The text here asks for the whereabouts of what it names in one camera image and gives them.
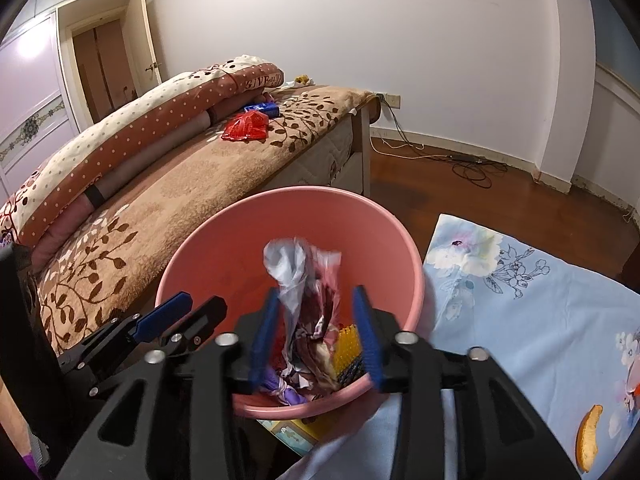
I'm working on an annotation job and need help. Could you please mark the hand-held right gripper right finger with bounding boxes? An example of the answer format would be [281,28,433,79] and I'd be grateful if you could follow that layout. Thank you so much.
[352,285,581,480]

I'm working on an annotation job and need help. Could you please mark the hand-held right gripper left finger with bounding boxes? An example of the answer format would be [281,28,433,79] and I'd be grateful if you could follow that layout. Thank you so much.
[55,287,281,480]

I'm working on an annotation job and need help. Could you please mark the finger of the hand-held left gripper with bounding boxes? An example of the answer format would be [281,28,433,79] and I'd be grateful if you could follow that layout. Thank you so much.
[57,291,194,373]
[87,296,227,398]

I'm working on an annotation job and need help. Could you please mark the yellow foam net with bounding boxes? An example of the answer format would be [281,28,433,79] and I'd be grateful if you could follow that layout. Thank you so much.
[332,325,361,376]

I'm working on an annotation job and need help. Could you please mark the black foam net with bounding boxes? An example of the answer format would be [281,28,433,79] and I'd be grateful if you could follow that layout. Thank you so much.
[340,360,369,389]

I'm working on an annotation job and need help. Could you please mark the purple plastic scrap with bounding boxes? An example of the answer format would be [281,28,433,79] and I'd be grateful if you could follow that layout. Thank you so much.
[260,365,312,407]

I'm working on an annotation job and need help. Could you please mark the maroon and white wrapper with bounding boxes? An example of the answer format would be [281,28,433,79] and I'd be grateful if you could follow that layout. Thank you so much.
[262,236,346,346]

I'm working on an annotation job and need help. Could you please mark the pink plastic bucket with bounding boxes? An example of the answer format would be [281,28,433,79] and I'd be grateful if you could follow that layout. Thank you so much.
[155,186,426,421]

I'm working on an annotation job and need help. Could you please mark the colourful printed box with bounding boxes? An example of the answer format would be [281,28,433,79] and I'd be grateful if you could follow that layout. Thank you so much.
[257,412,331,458]

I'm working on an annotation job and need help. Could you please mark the bed with brown leaf blanket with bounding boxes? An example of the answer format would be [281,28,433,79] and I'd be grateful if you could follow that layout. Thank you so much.
[0,82,376,361]

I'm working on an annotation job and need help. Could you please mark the folded dotted quilt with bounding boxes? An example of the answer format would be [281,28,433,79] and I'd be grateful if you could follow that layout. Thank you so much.
[0,55,286,261]

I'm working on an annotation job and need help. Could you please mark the red plastic bag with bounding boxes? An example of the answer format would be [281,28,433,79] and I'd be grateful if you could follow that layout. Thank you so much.
[221,112,271,142]

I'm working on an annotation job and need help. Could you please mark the lilac wardrobe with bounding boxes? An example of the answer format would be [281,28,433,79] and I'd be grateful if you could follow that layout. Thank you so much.
[0,12,81,201]

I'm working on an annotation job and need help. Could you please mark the orange peel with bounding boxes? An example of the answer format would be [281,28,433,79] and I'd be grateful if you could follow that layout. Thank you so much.
[575,404,605,473]

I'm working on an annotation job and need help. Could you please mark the wooden door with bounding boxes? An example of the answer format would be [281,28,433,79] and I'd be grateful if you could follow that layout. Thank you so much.
[70,19,163,126]

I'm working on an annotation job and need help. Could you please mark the white cable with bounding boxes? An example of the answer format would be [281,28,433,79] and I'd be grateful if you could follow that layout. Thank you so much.
[372,130,426,159]

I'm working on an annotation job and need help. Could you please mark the black floor cables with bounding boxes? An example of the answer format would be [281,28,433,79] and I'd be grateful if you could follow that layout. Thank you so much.
[385,105,508,189]

